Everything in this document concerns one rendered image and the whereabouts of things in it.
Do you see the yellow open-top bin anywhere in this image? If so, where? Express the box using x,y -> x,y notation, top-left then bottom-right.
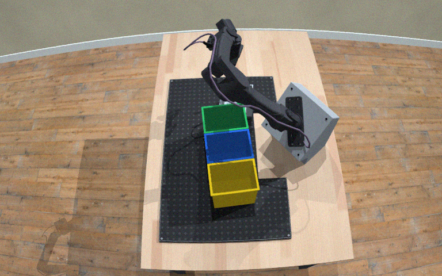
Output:
207,159 -> 260,208

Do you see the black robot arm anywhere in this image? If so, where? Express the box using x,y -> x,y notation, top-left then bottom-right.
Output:
201,19 -> 304,147

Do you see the blue open tray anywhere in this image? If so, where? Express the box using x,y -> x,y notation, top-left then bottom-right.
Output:
204,129 -> 254,164

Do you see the green bin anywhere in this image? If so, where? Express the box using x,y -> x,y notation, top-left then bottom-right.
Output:
201,103 -> 249,134

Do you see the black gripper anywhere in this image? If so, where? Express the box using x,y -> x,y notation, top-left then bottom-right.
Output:
230,44 -> 243,66

